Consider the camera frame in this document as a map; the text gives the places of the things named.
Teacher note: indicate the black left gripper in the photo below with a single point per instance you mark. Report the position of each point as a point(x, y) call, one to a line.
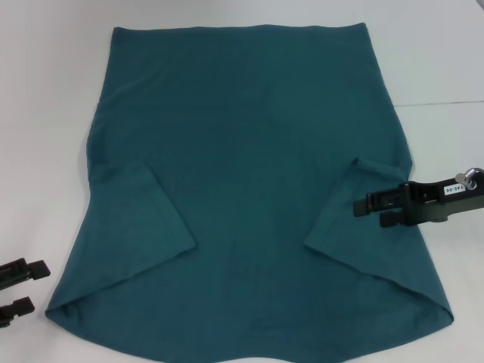
point(4, 284)

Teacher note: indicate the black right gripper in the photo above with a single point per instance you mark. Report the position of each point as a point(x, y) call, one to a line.
point(435, 204)

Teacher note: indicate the blue t-shirt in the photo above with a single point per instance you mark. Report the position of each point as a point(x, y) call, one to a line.
point(249, 151)

